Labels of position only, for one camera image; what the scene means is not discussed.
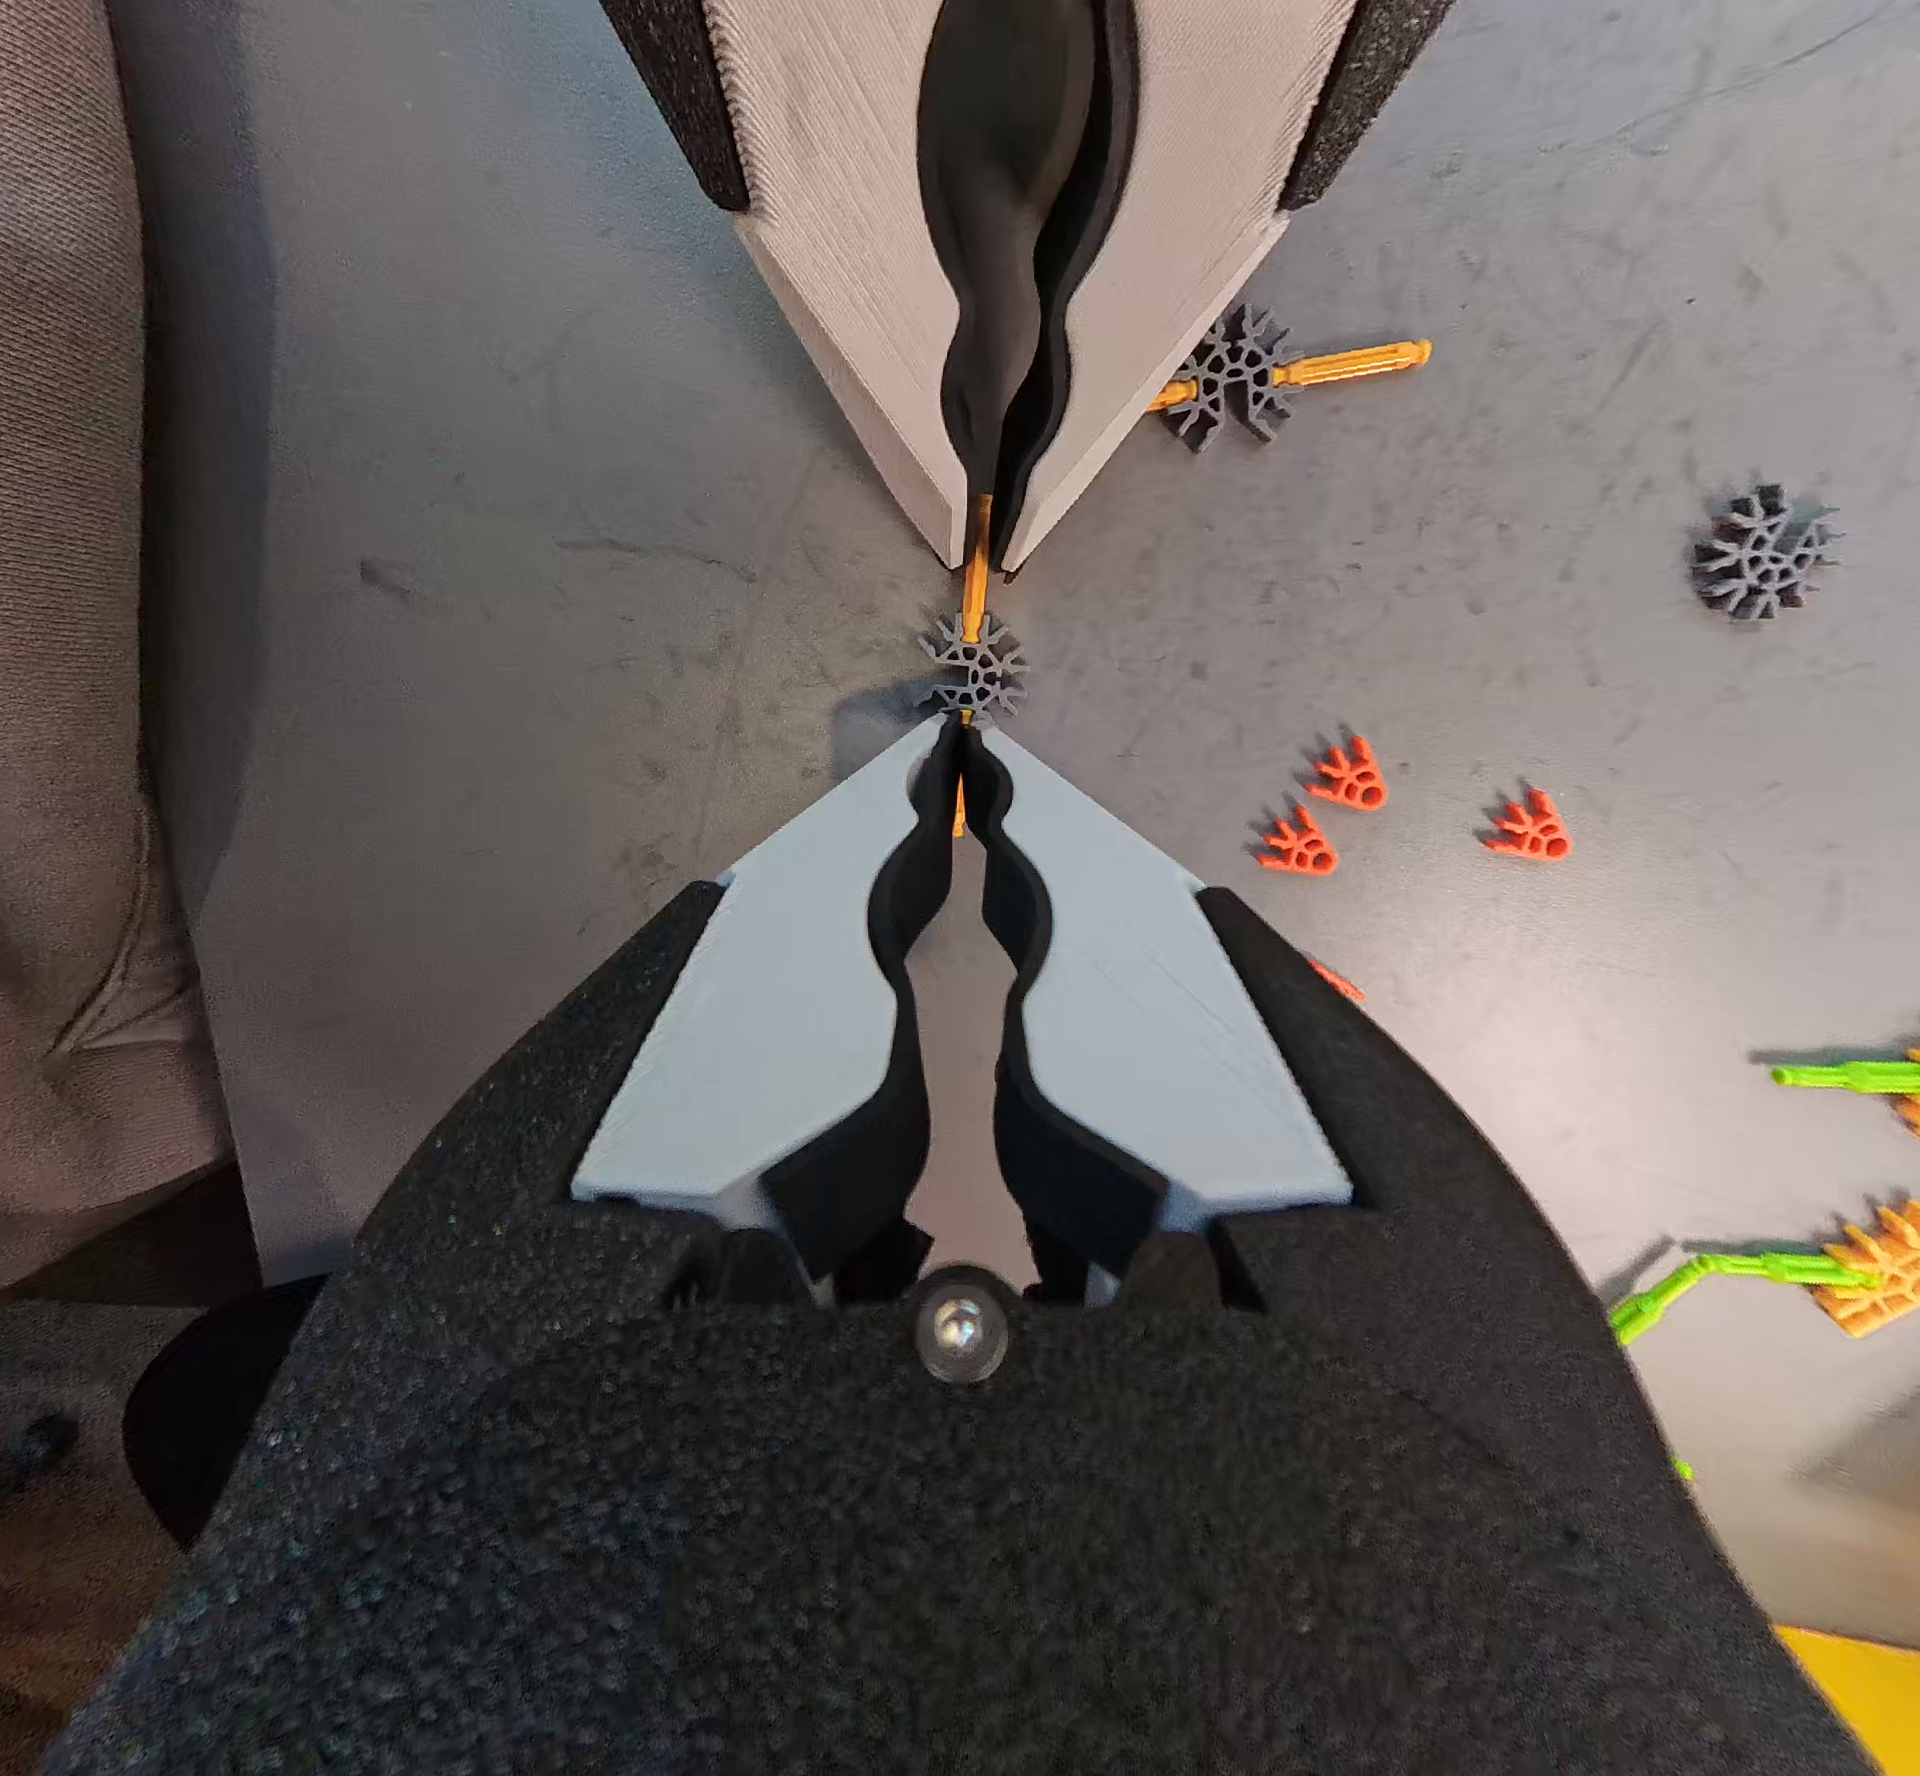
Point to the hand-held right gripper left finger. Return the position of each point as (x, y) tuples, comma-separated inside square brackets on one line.
[(751, 1041)]

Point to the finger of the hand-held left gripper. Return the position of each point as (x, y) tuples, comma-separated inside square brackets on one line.
[(825, 82), (1228, 82)]

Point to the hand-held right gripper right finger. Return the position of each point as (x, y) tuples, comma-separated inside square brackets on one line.
[(1171, 1041)]

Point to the orange small connector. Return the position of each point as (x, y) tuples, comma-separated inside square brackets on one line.
[(1350, 773), (1527, 828), (1298, 843), (1336, 980)]

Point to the grey snowflake connector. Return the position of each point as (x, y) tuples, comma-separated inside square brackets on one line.
[(975, 666), (1762, 555), (1232, 376)]

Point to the blue yellow green toy model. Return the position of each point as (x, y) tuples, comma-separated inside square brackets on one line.
[(1650, 1305)]

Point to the toy model with red rod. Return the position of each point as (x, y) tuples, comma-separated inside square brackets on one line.
[(1873, 1267)]

